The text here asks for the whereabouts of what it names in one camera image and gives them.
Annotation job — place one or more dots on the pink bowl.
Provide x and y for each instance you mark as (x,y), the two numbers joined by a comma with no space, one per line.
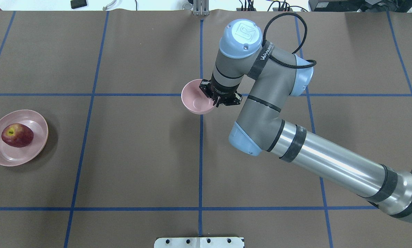
(195,100)

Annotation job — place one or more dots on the aluminium frame post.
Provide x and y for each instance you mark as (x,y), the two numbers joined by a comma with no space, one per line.
(200,7)

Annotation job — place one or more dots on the red apple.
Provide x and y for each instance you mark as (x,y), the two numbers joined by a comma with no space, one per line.
(17,135)

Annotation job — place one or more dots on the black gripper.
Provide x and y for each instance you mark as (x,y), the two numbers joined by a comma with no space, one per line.
(222,93)

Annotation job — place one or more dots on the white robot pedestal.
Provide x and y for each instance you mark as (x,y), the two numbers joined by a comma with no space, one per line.
(200,242)

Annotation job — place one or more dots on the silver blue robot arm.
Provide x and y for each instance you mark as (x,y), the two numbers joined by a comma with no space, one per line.
(251,71)

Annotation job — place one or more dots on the pink plate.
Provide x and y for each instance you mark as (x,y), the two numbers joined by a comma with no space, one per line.
(12,156)

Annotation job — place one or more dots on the small black device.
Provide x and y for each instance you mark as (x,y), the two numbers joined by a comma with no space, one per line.
(75,4)

